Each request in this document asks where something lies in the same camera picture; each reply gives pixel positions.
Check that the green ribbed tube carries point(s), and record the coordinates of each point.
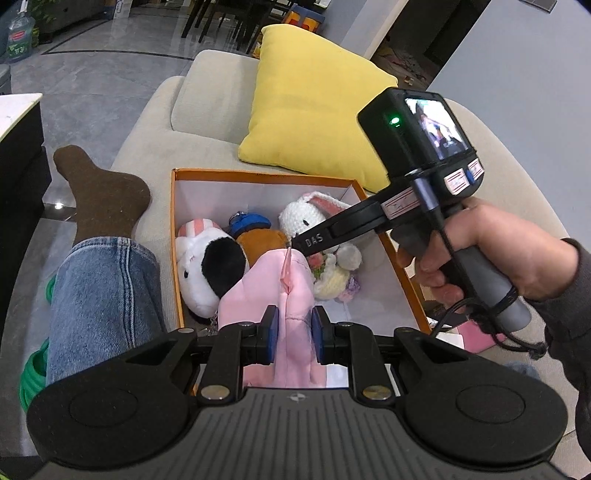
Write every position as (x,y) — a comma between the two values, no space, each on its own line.
(34,374)

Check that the yellow and red toy box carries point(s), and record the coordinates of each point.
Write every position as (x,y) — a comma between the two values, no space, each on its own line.
(302,21)

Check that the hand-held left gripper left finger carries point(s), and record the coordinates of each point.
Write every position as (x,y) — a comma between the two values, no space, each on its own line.
(270,334)

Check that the beige sofa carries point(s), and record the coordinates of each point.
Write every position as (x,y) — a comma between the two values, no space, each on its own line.
(203,110)

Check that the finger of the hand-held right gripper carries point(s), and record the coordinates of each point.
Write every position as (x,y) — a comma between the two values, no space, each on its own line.
(323,235)

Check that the dark dining chairs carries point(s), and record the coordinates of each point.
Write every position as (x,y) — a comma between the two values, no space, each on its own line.
(221,18)

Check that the person's right forearm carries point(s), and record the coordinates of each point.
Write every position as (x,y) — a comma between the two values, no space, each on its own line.
(568,346)

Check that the orange cardboard box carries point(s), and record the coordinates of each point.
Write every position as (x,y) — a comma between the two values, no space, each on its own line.
(383,295)

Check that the white crochet bunny doll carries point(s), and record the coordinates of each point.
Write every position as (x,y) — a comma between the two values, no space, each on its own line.
(300,214)

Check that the person's leg in blue jeans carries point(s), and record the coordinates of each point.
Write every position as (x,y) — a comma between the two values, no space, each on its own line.
(101,295)

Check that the white and black plush toy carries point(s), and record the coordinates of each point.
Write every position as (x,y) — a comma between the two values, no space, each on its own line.
(203,272)

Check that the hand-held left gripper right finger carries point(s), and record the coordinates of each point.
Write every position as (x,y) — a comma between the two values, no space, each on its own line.
(318,334)

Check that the large water bottle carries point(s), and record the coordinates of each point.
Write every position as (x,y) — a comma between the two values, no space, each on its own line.
(18,34)

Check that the white card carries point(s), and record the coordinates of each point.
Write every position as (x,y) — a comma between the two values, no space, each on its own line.
(450,340)

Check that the dark cabinet white top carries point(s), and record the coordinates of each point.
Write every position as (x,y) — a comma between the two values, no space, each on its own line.
(21,152)

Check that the person's right hand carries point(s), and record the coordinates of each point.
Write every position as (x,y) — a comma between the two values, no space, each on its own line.
(508,249)

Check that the brown plush toy blue hat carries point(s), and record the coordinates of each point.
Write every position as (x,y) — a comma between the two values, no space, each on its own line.
(258,242)

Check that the brown sock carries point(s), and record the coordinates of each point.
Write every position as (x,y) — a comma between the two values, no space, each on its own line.
(101,198)

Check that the pink plush pouch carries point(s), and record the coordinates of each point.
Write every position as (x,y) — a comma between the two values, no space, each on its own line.
(268,286)

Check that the yellow pillow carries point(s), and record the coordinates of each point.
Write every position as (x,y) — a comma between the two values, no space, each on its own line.
(314,101)

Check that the pink packet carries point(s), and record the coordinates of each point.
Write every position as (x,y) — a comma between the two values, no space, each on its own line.
(478,339)

